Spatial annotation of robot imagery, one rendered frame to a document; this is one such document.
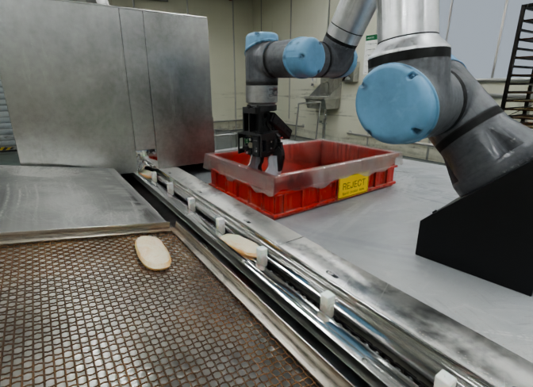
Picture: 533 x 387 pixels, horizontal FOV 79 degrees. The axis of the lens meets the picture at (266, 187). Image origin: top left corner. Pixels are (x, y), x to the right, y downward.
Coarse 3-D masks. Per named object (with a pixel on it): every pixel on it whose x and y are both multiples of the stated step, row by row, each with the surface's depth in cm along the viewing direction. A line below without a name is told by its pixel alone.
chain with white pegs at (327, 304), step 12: (156, 180) 94; (168, 192) 83; (192, 204) 71; (216, 228) 64; (264, 252) 49; (264, 264) 50; (312, 300) 42; (324, 300) 38; (324, 312) 39; (360, 336) 36; (372, 348) 35; (408, 372) 31; (444, 372) 28; (420, 384) 30; (444, 384) 27
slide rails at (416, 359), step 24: (144, 168) 106; (216, 216) 66; (288, 264) 49; (288, 288) 43; (312, 288) 43; (360, 312) 38; (384, 336) 35; (384, 360) 32; (408, 360) 32; (432, 360) 32; (408, 384) 29; (456, 384) 29
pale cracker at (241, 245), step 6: (228, 234) 57; (228, 240) 54; (234, 240) 54; (240, 240) 54; (246, 240) 54; (234, 246) 53; (240, 246) 52; (246, 246) 52; (252, 246) 52; (258, 246) 53; (240, 252) 51; (246, 252) 51; (252, 252) 51
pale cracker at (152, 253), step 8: (136, 240) 43; (144, 240) 43; (152, 240) 44; (160, 240) 44; (136, 248) 42; (144, 248) 41; (152, 248) 41; (160, 248) 41; (144, 256) 39; (152, 256) 39; (160, 256) 39; (168, 256) 40; (144, 264) 38; (152, 264) 38; (160, 264) 38; (168, 264) 39
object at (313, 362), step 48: (0, 240) 39; (48, 240) 41; (96, 240) 44; (192, 240) 46; (0, 288) 31; (48, 288) 32; (240, 288) 36; (96, 336) 26; (240, 336) 29; (288, 336) 29; (240, 384) 24; (336, 384) 24
